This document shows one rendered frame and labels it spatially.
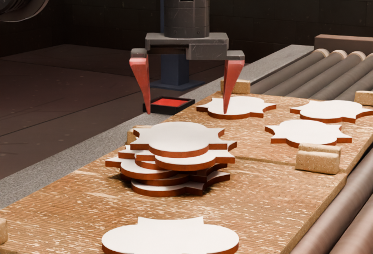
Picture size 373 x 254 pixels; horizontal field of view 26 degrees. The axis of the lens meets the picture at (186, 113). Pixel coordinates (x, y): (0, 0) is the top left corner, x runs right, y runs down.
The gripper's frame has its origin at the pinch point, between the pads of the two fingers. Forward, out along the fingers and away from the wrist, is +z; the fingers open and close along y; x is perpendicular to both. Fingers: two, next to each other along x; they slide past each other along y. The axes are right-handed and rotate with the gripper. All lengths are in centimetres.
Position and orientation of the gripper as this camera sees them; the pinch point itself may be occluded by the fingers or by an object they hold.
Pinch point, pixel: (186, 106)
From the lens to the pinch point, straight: 103.4
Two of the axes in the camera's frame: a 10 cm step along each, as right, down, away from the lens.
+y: 10.0, 0.0, 0.1
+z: 0.0, 9.8, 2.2
